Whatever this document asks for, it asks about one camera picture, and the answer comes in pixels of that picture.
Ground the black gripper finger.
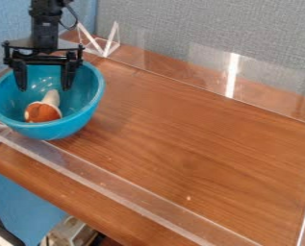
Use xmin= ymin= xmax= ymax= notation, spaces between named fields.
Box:
xmin=14 ymin=61 xmax=28 ymax=91
xmin=61 ymin=60 xmax=78 ymax=90

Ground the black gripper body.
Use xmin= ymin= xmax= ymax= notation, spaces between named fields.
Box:
xmin=2 ymin=0 xmax=85 ymax=68

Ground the blue plastic bowl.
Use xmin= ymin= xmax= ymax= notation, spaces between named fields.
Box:
xmin=0 ymin=61 xmax=106 ymax=140

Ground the white and brown toy mushroom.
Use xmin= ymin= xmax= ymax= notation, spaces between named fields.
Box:
xmin=24 ymin=89 xmax=62 ymax=123

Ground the white power strip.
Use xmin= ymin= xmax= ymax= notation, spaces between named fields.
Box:
xmin=40 ymin=215 xmax=98 ymax=246

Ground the black cable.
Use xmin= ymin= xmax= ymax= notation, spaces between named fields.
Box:
xmin=57 ymin=3 xmax=82 ymax=33

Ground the clear acrylic barrier wall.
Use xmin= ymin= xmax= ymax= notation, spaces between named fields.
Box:
xmin=0 ymin=21 xmax=305 ymax=246

